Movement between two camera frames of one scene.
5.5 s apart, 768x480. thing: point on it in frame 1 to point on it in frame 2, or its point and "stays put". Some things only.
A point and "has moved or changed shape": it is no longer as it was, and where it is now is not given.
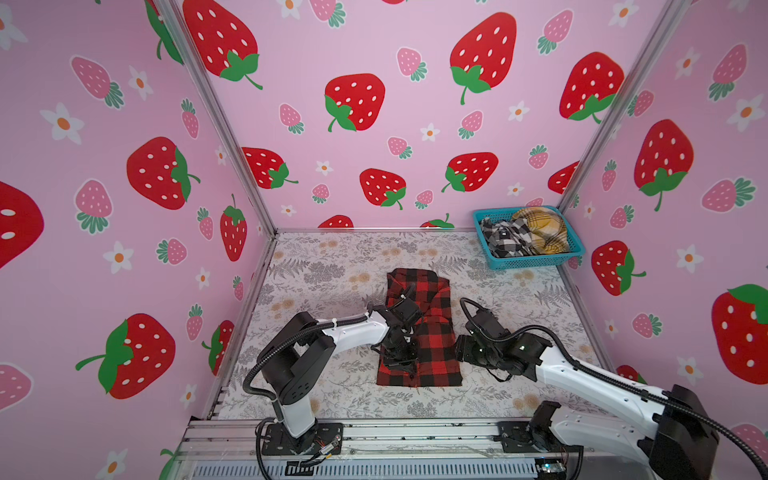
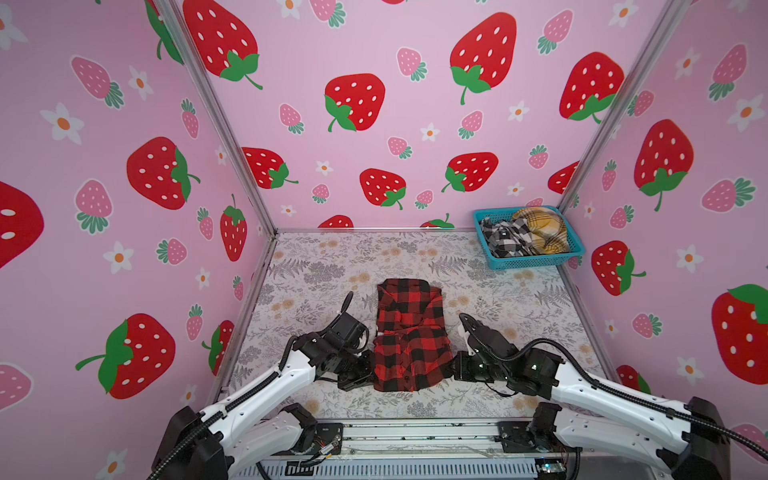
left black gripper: x=409 y=362 to x=368 y=374
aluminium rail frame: x=229 y=450 stays put
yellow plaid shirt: x=547 y=229 stays put
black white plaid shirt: x=508 y=238 stays put
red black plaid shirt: x=433 y=332 has moved or changed shape
